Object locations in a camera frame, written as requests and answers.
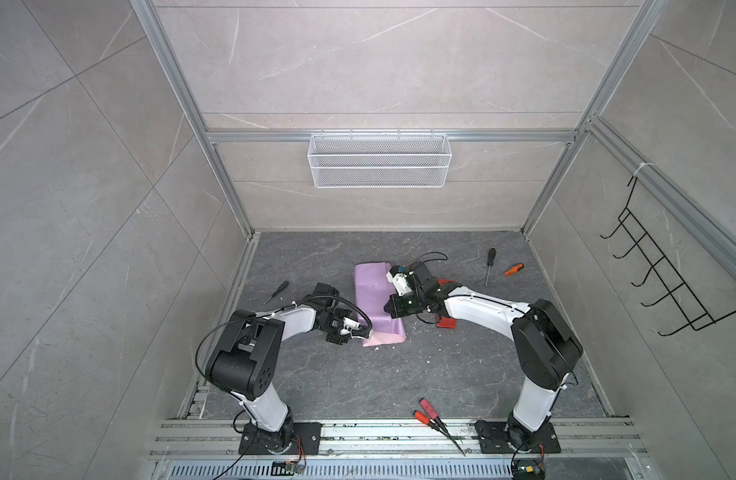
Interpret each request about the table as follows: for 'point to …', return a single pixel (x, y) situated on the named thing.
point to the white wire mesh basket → (379, 161)
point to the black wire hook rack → (675, 287)
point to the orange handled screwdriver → (514, 269)
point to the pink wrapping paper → (373, 290)
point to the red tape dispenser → (445, 322)
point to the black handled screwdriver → (490, 261)
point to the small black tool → (280, 288)
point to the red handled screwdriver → (421, 417)
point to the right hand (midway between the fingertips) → (385, 307)
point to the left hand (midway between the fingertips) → (356, 319)
